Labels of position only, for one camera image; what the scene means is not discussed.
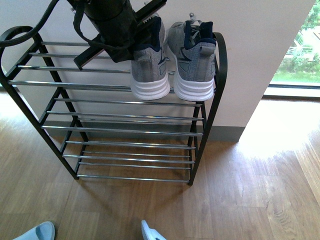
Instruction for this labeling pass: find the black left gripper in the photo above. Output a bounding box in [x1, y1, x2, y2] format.
[69, 0, 166, 70]

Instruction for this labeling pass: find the grey knit sneaker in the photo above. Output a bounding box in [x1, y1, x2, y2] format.
[130, 14, 170, 101]
[166, 13, 217, 102]

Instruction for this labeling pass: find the light blue slipper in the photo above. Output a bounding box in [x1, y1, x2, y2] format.
[141, 220, 166, 240]
[14, 221, 55, 240]

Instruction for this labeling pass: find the black metal shoe rack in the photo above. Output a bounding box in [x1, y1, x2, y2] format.
[0, 32, 228, 185]

